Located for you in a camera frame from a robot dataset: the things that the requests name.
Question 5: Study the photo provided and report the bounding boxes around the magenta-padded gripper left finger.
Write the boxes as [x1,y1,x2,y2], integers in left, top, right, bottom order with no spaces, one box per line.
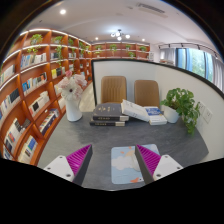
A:
[44,144,94,187]

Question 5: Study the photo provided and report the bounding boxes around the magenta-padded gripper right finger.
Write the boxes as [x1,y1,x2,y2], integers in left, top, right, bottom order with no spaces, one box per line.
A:
[134,143,184,185]

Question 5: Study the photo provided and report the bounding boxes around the pastel cloud print mouse pad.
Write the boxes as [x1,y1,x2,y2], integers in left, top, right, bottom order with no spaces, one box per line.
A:
[110,143,161,185]

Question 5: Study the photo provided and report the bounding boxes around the white book with blue cover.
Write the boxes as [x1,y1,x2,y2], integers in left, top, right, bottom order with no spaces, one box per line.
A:
[143,106,168,126]

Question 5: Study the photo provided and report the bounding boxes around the white vase with pink flowers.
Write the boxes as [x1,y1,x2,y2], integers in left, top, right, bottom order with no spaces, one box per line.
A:
[54,69,88,123]

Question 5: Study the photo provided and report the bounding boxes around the green plant in white pot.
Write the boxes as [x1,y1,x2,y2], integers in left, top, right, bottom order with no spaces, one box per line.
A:
[159,87,201,136]

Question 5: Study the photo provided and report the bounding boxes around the thin dark hardcover book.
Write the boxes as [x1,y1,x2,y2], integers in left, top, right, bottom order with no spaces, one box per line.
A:
[89,119,126,127]

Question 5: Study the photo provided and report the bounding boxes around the tan upholstered chair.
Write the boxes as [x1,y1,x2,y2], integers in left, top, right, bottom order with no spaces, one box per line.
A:
[133,79,161,108]
[100,75,128,104]

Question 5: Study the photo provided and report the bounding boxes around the thick dark hardcover book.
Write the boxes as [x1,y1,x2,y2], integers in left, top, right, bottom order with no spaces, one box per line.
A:
[92,102,130,122]

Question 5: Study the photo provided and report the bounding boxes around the orange wooden shelf unit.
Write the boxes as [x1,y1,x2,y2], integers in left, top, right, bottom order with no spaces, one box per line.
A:
[0,28,152,167]

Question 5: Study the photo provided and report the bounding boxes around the white curtain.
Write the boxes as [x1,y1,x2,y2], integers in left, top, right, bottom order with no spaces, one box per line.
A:
[161,48,177,66]
[213,58,224,91]

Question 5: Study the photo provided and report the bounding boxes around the window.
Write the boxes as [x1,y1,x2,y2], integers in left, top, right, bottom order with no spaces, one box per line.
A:
[175,47,214,83]

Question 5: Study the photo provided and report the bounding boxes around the black multi-bulb ceiling lamp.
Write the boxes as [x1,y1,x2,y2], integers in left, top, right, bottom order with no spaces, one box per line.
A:
[109,28,132,42]

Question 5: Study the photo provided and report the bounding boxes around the recessed ceiling spotlights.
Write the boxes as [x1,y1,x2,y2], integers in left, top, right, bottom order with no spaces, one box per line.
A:
[58,8,148,42]

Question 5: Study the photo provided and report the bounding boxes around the ceiling air vent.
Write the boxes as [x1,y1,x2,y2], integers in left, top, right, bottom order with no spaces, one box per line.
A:
[135,2,168,18]

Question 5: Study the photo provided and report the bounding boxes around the black ceiling track light rail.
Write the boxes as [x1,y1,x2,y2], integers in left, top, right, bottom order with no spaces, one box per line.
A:
[158,42,221,61]

